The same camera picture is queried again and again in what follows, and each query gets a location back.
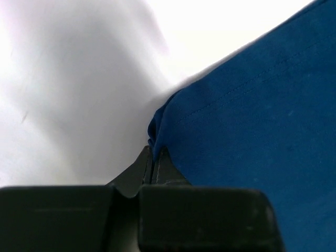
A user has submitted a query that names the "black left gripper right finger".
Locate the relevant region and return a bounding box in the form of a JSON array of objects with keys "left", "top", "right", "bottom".
[{"left": 138, "top": 149, "right": 285, "bottom": 251}]

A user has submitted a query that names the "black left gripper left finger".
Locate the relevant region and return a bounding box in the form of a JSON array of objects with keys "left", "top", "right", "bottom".
[{"left": 1, "top": 146, "right": 152, "bottom": 251}]

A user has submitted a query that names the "blue t shirt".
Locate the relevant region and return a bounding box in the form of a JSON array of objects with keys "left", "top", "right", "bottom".
[{"left": 148, "top": 1, "right": 335, "bottom": 251}]

